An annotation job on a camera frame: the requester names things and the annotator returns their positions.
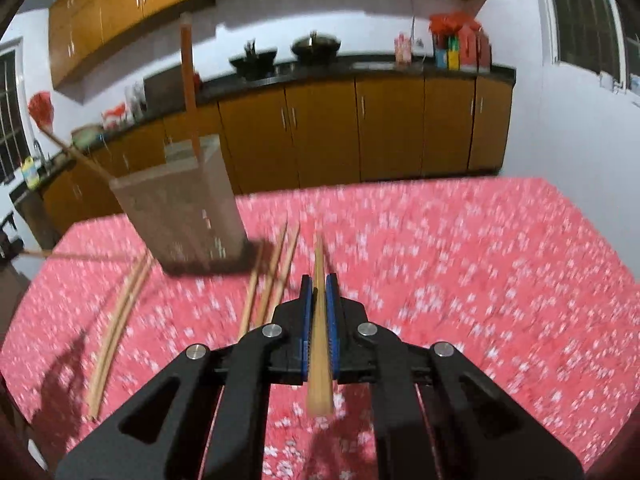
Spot wooden chopstick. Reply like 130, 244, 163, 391
307, 232, 334, 417
180, 13, 202, 160
254, 221, 288, 326
20, 249, 138, 262
86, 251, 149, 416
39, 125, 114, 182
238, 240, 264, 339
265, 224, 300, 323
92, 253, 155, 421

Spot brown lower kitchen cabinets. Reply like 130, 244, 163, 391
41, 71, 516, 236

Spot yellow detergent bottle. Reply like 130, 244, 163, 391
21, 156, 40, 190

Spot left window with grille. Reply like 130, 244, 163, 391
0, 49, 30, 183

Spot window with grille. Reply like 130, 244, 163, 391
0, 49, 30, 183
550, 0, 639, 93

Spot green bowl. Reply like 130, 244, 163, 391
70, 124, 104, 151

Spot red hanging plastic bag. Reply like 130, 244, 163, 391
28, 91, 54, 132

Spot red floral tablecloth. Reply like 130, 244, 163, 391
1, 178, 639, 466

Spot beige perforated utensil holder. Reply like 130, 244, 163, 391
108, 134, 256, 276

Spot dark cutting board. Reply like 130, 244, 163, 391
143, 65, 183, 115

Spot black wok left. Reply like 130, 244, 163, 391
229, 40, 278, 80

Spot black wok with lid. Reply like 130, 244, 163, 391
291, 32, 342, 65

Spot red bags and boxes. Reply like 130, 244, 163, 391
428, 12, 492, 73

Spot pink bottle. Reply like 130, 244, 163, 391
394, 34, 412, 66

